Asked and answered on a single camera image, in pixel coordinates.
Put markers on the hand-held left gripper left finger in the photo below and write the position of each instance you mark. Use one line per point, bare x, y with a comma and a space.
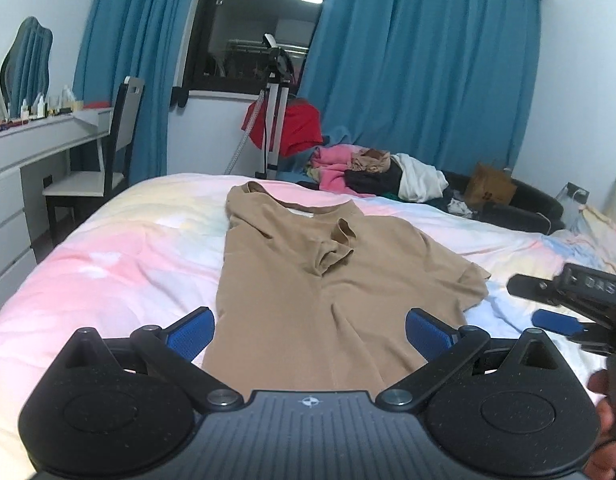
190, 335

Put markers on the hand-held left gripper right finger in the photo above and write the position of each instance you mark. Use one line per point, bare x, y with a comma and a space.
427, 335

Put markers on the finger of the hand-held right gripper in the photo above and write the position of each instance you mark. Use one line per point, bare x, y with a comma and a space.
555, 321
532, 287

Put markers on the tan printed t-shirt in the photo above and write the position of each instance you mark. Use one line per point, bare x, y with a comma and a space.
298, 285

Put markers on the person's right hand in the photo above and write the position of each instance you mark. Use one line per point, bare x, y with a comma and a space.
602, 417

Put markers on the pastel pillow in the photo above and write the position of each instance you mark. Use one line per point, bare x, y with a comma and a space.
605, 222

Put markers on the black sofa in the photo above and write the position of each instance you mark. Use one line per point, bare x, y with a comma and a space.
527, 212

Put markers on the bed with pastel tie-dye sheet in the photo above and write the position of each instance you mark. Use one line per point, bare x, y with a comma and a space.
113, 270

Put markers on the white patterned garment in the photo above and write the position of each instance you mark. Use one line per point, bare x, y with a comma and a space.
460, 208

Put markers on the brown paper bag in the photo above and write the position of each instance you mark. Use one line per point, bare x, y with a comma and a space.
490, 187

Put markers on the green garment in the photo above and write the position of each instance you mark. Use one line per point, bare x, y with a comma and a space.
397, 195

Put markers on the black garment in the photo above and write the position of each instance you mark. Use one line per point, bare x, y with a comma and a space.
372, 182

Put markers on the brown crumpled garment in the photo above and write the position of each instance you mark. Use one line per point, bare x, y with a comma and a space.
370, 160

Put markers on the pink garment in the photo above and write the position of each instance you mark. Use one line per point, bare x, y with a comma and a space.
333, 167

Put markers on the black and white chair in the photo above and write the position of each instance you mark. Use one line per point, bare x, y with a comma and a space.
123, 125

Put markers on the silver tripod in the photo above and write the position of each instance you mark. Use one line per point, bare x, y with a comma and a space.
275, 130

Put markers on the red garment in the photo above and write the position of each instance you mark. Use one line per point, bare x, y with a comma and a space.
300, 127

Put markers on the white vanity desk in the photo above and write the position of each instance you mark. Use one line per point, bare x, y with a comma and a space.
18, 170

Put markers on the blue curtain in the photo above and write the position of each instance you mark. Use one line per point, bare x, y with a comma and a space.
427, 70
133, 35

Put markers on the group of cosmetic bottles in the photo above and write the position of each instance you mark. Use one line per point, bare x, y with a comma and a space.
53, 105

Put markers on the phone on tripod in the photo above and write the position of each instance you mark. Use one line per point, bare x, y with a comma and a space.
279, 57

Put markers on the wavy-edged mirror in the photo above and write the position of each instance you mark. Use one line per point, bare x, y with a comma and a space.
28, 65

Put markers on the dark window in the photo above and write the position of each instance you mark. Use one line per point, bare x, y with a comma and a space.
248, 25

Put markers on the wall socket with charger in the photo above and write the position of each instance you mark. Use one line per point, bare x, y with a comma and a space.
577, 194

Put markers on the black wall-mounted holder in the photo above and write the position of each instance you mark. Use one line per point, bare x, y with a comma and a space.
179, 97

